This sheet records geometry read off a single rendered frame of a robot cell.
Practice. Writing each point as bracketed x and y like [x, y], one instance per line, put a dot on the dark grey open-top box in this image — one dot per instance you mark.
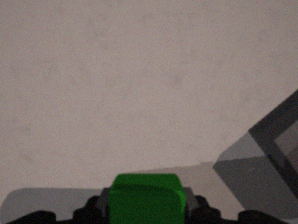
[264, 123]

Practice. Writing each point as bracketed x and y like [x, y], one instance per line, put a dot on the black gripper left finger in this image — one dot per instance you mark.
[87, 215]

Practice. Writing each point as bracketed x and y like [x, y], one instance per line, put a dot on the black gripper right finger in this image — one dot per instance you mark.
[197, 211]

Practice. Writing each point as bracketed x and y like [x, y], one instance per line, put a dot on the green block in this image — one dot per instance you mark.
[147, 199]

